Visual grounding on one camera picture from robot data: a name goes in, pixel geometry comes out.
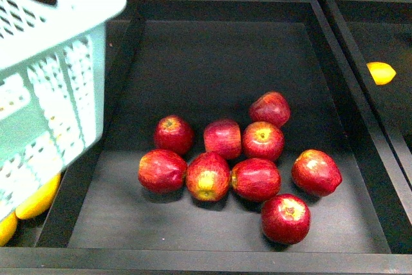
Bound light blue plastic basket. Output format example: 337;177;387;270
1;0;126;218

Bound yellow lemon in tray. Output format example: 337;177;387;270
367;62;397;86

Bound red apple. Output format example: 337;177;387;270
185;152;231;202
203;119;242;160
154;115;194;155
261;194;312;245
248;91;291;128
242;121;285;162
138;149;188;194
291;149;342;197
231;158;281;202

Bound black apple tray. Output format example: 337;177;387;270
37;0;411;254

